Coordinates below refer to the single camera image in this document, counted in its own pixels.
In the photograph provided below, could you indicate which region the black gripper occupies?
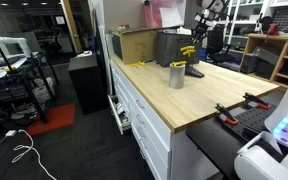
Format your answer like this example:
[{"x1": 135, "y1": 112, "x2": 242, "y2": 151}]
[{"x1": 191, "y1": 22, "x2": 210, "y2": 46}]

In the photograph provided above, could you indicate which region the black triangular tool stand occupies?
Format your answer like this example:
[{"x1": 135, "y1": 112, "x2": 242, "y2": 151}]
[{"x1": 183, "y1": 54, "x2": 206, "y2": 79}]

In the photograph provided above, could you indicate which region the cylindrical metal tin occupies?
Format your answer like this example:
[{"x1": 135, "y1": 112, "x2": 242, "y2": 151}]
[{"x1": 168, "y1": 63, "x2": 186, "y2": 90}]

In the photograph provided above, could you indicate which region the white cloth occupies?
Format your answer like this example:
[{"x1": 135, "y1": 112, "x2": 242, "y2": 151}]
[{"x1": 176, "y1": 26, "x2": 194, "y2": 36}]

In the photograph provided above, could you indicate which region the blue container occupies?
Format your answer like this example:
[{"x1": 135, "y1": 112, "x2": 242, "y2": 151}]
[{"x1": 198, "y1": 46, "x2": 208, "y2": 62}]

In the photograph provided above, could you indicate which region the black office chair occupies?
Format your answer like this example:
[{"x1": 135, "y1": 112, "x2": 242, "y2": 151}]
[{"x1": 206, "y1": 29, "x2": 236, "y2": 66}]

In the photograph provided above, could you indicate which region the grey fabric storage bin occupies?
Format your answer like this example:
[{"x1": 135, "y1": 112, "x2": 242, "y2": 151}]
[{"x1": 156, "y1": 29, "x2": 202, "y2": 68}]

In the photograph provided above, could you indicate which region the white paper sheet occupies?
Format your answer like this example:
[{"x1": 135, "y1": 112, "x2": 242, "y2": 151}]
[{"x1": 159, "y1": 6, "x2": 184, "y2": 28}]

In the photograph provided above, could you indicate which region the white ladder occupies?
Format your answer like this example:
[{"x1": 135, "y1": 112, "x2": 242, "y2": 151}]
[{"x1": 222, "y1": 0, "x2": 242, "y2": 46}]

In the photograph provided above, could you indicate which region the white shelving unit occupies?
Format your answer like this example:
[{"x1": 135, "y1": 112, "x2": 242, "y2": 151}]
[{"x1": 212, "y1": 0, "x2": 275, "y2": 54}]

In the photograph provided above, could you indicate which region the black storage crate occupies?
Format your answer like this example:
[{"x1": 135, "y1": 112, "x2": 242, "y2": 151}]
[
  {"x1": 255, "y1": 59, "x2": 275, "y2": 80},
  {"x1": 240, "y1": 53, "x2": 259, "y2": 75}
]

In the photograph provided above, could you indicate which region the brown cardboard box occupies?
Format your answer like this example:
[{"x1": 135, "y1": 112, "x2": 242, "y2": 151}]
[{"x1": 111, "y1": 29, "x2": 159, "y2": 65}]

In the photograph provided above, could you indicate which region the grey storage box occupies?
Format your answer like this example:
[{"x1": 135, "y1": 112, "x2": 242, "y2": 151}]
[{"x1": 252, "y1": 46, "x2": 280, "y2": 66}]

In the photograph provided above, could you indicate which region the red tool on shelf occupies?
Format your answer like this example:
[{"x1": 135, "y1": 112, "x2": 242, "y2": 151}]
[{"x1": 267, "y1": 23, "x2": 280, "y2": 37}]

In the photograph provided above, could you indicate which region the wooden shelf unit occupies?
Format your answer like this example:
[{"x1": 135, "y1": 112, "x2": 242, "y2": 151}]
[{"x1": 238, "y1": 33, "x2": 288, "y2": 90}]

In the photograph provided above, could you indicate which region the black perforated mounting board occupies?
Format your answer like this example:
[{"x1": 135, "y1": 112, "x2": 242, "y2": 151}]
[{"x1": 221, "y1": 99, "x2": 287, "y2": 141}]

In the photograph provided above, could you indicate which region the black leaning panel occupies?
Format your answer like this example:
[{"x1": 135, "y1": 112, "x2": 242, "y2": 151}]
[{"x1": 92, "y1": 8, "x2": 114, "y2": 98}]

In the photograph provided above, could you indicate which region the white drawer cabinet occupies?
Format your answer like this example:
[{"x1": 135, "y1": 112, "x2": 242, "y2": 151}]
[{"x1": 107, "y1": 59, "x2": 218, "y2": 180}]

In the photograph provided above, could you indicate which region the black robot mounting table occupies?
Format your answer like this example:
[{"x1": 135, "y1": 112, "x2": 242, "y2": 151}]
[{"x1": 185, "y1": 89, "x2": 287, "y2": 180}]

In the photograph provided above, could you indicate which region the open white drawer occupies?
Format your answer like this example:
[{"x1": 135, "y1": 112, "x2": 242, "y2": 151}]
[{"x1": 107, "y1": 94, "x2": 132, "y2": 136}]

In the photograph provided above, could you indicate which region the small white item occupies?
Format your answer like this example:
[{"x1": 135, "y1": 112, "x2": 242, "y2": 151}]
[{"x1": 75, "y1": 49, "x2": 94, "y2": 58}]

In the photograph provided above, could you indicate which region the red floor mat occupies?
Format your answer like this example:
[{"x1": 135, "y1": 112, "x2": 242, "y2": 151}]
[{"x1": 25, "y1": 103, "x2": 77, "y2": 137}]

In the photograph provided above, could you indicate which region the white plastic bag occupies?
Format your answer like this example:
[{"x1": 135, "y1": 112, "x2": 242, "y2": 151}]
[{"x1": 32, "y1": 77, "x2": 57, "y2": 105}]

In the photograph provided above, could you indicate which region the black work cart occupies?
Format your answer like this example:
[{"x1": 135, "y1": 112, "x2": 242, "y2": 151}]
[{"x1": 0, "y1": 51, "x2": 60, "y2": 134}]

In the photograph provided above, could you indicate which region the white power adapter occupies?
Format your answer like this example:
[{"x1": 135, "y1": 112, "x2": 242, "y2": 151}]
[{"x1": 5, "y1": 129, "x2": 18, "y2": 138}]

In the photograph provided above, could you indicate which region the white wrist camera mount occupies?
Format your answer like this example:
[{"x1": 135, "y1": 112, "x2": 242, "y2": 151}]
[{"x1": 194, "y1": 13, "x2": 218, "y2": 28}]

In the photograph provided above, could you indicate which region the black clamp orange handle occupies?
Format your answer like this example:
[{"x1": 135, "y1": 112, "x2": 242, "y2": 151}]
[
  {"x1": 214, "y1": 102, "x2": 239, "y2": 126},
  {"x1": 242, "y1": 92, "x2": 272, "y2": 110}
]

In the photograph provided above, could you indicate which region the black pedestal cabinet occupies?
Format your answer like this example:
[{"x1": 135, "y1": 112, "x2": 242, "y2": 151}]
[{"x1": 67, "y1": 53, "x2": 110, "y2": 115}]

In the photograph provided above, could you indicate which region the wooden door frame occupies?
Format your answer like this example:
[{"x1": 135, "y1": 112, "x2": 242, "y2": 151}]
[{"x1": 61, "y1": 0, "x2": 84, "y2": 54}]

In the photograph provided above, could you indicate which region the white floor cable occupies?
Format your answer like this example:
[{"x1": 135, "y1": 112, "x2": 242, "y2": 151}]
[{"x1": 0, "y1": 129, "x2": 58, "y2": 180}]

